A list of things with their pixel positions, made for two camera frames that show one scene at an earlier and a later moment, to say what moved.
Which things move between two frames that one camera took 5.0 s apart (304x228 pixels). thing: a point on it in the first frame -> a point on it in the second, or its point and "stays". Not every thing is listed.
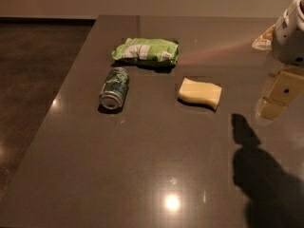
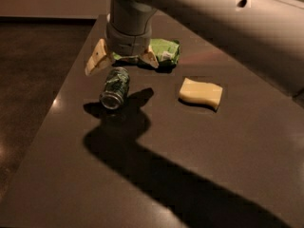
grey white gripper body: (290, 37) -> (128, 43)
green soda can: (114, 87) stays
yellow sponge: (199, 92) stays
